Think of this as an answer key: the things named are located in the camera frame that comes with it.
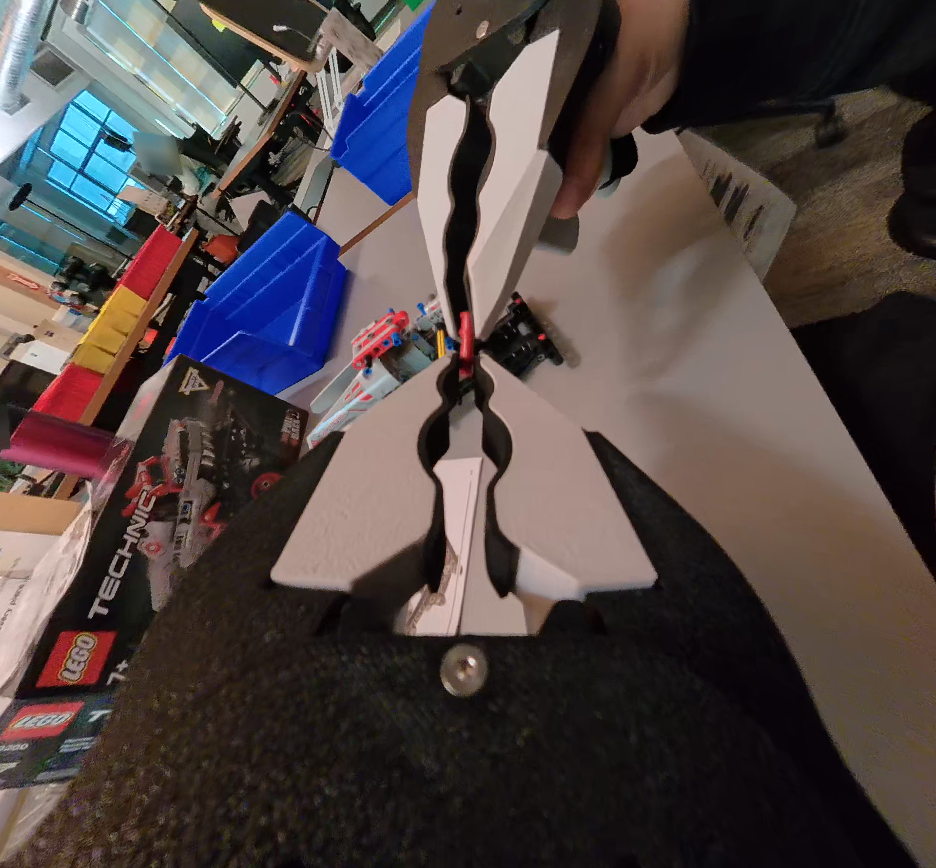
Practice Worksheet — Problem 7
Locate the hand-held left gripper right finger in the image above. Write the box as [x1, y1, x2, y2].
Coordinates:
[471, 355, 661, 602]

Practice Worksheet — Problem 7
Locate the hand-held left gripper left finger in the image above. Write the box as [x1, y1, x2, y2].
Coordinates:
[269, 358, 454, 600]

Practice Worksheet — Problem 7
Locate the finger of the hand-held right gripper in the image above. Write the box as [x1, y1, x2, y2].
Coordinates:
[459, 31, 566, 344]
[411, 95, 489, 334]

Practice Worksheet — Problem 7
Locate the toy brick truck model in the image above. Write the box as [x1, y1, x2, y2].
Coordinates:
[309, 290, 566, 448]

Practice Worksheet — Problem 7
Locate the person's right forearm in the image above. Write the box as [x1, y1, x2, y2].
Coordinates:
[640, 0, 936, 136]

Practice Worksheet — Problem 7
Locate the white desk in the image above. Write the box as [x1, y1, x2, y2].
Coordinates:
[278, 126, 936, 868]

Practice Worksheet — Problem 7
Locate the person's right hand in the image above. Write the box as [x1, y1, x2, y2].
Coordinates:
[550, 0, 692, 222]

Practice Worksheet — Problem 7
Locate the blue plastic storage bin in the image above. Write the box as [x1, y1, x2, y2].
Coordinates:
[164, 210, 350, 399]
[329, 1, 440, 205]

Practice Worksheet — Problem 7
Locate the black toy truck box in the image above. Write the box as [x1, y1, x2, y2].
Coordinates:
[0, 355, 312, 790]

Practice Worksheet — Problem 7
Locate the white printed card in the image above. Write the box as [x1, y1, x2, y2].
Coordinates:
[679, 128, 800, 280]

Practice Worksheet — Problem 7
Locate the magenta metal bottle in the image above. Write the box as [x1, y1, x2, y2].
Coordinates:
[6, 411, 119, 482]

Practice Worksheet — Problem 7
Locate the row of red yellow bins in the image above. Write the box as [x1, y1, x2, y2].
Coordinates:
[33, 225, 184, 419]

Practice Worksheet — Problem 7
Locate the printed white instruction sheet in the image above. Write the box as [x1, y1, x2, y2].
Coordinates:
[0, 495, 99, 697]

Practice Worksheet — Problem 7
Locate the silver ventilation duct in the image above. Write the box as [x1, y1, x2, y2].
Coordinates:
[0, 0, 70, 116]

